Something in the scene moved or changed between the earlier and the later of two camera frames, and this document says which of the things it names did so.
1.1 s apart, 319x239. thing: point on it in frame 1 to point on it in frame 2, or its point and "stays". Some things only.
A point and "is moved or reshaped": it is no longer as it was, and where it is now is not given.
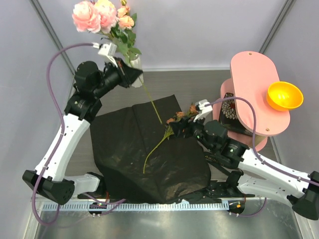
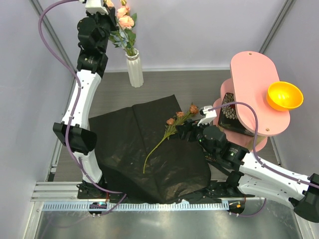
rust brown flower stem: [169, 130] stays
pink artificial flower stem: [99, 18] is moved or reshaped
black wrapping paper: [139, 153] stays
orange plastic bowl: [284, 96] stays
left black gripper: [127, 74] to [110, 18]
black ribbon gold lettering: [221, 162] stays
